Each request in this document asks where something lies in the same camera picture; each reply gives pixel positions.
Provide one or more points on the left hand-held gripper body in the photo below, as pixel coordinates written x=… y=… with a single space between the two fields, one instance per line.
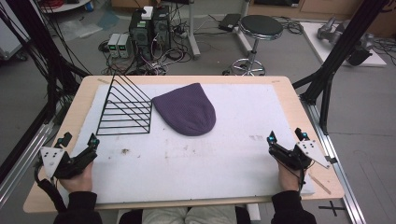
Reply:
x=59 y=161

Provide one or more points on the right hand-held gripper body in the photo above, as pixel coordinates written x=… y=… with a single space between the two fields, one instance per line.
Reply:
x=299 y=154

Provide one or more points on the purple knitted beanie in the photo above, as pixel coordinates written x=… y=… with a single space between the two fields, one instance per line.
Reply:
x=186 y=109

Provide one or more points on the person's left hand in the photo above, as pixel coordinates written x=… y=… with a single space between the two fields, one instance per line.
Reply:
x=77 y=180

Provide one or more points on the person's right hand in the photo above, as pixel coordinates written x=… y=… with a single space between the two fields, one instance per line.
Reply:
x=289 y=179

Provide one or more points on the wooden stick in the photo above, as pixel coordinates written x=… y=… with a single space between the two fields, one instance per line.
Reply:
x=319 y=183

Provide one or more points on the white foam mat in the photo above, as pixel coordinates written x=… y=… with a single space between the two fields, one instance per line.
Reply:
x=199 y=161

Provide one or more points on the black metal stand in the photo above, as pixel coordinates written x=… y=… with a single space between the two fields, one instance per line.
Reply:
x=339 y=62
x=40 y=56

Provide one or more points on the white board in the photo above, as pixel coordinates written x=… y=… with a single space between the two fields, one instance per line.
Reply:
x=339 y=43

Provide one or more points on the grey power supply unit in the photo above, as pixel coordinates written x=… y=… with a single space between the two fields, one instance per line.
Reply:
x=124 y=46
x=113 y=45

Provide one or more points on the black round stool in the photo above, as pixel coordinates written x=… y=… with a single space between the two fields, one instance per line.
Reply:
x=259 y=34

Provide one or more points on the person's legs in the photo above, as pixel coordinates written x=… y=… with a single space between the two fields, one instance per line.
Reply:
x=186 y=215

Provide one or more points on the black computer tower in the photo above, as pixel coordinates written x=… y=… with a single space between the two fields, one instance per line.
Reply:
x=140 y=32
x=162 y=29

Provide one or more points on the black flat box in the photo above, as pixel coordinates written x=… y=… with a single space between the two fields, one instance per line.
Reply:
x=229 y=22

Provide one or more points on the aluminium rail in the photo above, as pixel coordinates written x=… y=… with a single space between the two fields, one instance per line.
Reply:
x=334 y=161
x=23 y=155

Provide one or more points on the grey table leg frame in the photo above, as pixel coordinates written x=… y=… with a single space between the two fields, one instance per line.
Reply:
x=193 y=31

